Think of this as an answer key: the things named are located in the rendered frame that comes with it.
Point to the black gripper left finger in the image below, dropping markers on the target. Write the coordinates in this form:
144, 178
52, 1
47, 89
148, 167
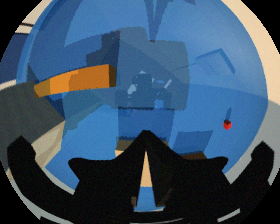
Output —
123, 172

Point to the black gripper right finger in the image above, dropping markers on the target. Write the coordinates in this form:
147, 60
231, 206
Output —
168, 170

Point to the tan square block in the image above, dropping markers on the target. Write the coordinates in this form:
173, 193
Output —
146, 178

